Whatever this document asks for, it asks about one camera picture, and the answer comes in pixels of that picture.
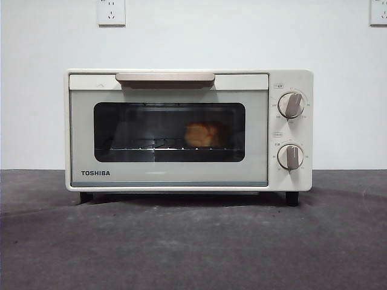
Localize cream Toshiba toaster oven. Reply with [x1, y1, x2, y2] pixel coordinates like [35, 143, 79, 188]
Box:
[63, 68, 314, 207]

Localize glass oven door with handle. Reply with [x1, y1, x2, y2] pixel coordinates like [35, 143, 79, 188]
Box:
[68, 72, 270, 187]

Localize orange-brown bread roll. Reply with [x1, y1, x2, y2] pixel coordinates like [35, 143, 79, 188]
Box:
[184, 121, 229, 149]

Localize white wall socket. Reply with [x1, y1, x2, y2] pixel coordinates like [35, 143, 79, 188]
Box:
[369, 0, 387, 27]
[97, 0, 126, 27]

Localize cream temperature knob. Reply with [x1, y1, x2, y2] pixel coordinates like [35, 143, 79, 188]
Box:
[277, 92, 305, 119]

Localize cream timer knob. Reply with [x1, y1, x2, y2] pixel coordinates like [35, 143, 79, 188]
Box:
[277, 144, 305, 170]

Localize metal wire oven rack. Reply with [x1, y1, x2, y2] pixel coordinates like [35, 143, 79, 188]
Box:
[95, 146, 244, 152]

